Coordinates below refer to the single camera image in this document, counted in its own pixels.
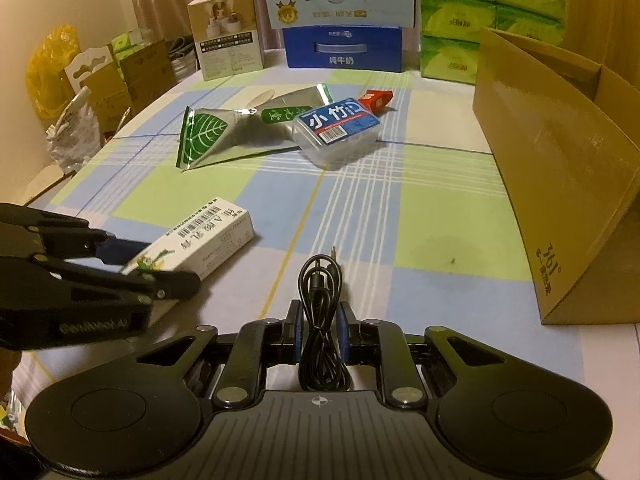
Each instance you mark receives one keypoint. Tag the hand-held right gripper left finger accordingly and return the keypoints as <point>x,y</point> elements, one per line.
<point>295,340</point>

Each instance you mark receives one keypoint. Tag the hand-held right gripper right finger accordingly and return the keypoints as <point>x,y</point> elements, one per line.
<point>341,340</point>

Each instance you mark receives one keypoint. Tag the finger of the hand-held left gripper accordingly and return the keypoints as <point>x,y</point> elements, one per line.
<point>170,285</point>
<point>120,250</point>

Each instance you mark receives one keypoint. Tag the slim white medicine box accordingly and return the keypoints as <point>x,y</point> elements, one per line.
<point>210,240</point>

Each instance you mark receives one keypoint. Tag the red candy packet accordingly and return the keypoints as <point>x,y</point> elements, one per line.
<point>377,100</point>

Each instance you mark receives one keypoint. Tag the large cardboard box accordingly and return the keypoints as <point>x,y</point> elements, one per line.
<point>550,160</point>

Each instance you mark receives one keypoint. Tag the checkered tablecloth desktop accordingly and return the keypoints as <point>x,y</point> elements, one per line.
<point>400,200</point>

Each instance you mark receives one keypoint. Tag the white printed plastic bag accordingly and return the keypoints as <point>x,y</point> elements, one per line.
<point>75,130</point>

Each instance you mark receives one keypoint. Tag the brown cardboard carton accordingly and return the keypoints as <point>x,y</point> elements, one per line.
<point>105,95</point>
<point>150,72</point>

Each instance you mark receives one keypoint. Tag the yellow plastic bag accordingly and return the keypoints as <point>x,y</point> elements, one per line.
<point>47,75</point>

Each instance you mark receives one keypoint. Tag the white carved chair back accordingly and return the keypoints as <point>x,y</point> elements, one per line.
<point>90,62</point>

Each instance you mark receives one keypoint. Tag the white plastic bucket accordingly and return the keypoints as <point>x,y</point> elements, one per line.
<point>182,57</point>

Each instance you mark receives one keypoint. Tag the small green tissue pack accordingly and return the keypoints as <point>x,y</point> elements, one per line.
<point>130,42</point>

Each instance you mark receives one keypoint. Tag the clear box with blue label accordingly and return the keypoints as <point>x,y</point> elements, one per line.
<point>335,125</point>

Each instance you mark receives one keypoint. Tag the white humidifier product box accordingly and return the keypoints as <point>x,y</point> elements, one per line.
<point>227,55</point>

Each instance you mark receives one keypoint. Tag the silver pouch with green label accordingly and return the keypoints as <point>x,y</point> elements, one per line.
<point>295,100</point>

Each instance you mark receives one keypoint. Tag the dark blue milk carton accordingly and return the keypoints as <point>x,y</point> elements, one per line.
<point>300,50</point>

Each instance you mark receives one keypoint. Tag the stack of green tissue packs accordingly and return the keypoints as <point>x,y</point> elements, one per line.
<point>450,20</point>

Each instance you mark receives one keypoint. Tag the wooden door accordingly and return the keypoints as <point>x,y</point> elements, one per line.
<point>595,10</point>

